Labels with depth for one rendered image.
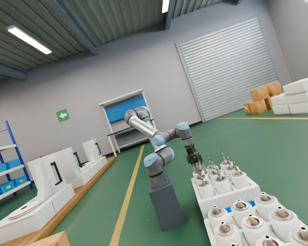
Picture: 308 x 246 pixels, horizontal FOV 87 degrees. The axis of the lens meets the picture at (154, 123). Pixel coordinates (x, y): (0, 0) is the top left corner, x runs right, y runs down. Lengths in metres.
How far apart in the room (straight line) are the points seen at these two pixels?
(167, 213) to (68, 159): 2.31
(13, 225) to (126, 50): 5.72
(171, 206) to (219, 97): 5.55
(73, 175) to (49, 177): 0.56
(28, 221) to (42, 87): 5.61
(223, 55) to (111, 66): 4.12
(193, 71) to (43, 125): 5.90
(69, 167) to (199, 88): 4.89
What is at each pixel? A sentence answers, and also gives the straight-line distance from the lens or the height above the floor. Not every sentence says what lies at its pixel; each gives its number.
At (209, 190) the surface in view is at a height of 0.22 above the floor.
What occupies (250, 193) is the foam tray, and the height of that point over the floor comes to 0.15.
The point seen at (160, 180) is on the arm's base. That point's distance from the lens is 1.27.
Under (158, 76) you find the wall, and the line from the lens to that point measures 6.29.
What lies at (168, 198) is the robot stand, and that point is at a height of 0.21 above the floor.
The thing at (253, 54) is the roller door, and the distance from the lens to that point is 7.42.
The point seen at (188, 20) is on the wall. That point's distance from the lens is 7.21.
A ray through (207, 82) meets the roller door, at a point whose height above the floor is 1.34.
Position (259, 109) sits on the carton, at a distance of 4.87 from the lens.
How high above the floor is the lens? 0.80
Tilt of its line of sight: 2 degrees down
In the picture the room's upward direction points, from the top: 20 degrees counter-clockwise
